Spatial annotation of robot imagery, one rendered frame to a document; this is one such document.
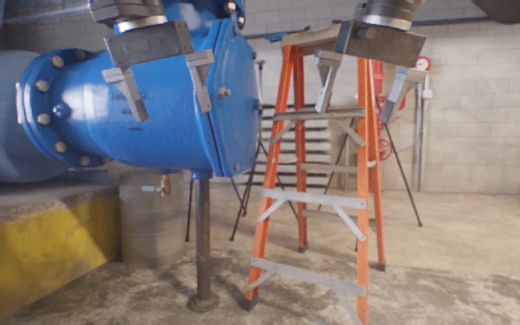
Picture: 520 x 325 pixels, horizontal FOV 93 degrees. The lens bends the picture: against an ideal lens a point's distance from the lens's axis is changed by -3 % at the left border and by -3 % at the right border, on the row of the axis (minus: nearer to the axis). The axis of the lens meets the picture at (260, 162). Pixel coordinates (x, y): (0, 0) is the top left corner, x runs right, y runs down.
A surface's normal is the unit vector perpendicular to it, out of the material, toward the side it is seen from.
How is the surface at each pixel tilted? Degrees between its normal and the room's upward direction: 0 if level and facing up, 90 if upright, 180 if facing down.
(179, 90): 88
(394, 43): 113
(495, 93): 90
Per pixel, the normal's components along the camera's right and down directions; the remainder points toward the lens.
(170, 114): -0.22, 0.29
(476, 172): -0.22, 0.07
